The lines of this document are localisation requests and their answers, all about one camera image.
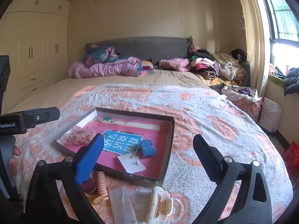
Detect floral bag of clothes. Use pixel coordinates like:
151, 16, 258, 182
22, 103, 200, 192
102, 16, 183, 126
221, 85, 263, 122

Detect grey padded headboard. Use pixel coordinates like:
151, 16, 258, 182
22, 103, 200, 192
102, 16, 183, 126
85, 36, 193, 63

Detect dark shallow box pink lining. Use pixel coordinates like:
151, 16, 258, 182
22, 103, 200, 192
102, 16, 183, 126
54, 107, 175, 187

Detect floral fleece blanket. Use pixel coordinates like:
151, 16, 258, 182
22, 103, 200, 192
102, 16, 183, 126
14, 83, 294, 224

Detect cream claw hair clip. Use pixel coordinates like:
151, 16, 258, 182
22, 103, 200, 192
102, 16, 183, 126
146, 186, 173, 224

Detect dark floral pillow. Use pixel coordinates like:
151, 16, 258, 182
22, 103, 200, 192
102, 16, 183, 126
81, 43, 122, 65

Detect white paper bag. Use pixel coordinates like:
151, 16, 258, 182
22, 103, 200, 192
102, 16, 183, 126
258, 98, 282, 133

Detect pile of folded clothes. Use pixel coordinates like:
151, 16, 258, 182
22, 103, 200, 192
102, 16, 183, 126
187, 45, 250, 85

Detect maroon oval hair clip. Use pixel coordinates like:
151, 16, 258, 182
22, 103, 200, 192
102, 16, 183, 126
81, 177, 96, 195

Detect pink sweater on bed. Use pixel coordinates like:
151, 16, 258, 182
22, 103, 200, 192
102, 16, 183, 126
159, 58, 191, 72

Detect pink sheer bow hair clip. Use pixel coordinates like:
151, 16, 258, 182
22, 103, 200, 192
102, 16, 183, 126
60, 126, 97, 146

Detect dark jacket on sill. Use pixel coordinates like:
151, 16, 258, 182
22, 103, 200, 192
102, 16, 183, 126
284, 68, 299, 96

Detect left hand painted nails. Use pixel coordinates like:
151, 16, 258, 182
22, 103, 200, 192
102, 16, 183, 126
9, 146, 21, 176

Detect pink quilt pile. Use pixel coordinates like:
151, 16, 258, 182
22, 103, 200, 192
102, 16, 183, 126
68, 57, 154, 79

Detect bed with beige sheet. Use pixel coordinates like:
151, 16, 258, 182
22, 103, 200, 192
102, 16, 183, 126
9, 69, 294, 224

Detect red plastic bag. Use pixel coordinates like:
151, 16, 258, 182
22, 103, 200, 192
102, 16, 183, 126
283, 142, 299, 177

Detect peach spiral hair tie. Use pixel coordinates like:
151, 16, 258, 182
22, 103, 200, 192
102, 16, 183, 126
93, 170, 111, 205

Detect window with dark frame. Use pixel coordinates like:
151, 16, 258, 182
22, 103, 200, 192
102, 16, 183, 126
263, 0, 298, 75

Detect cream curtain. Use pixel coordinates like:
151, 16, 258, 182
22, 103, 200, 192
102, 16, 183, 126
240, 0, 271, 97

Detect earring card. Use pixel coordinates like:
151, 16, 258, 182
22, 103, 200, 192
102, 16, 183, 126
118, 153, 146, 174

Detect cream built-in wardrobe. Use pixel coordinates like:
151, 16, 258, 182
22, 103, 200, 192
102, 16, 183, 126
1, 0, 70, 112

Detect clear plastic bag white card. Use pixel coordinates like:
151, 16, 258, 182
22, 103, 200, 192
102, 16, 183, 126
109, 187, 137, 224

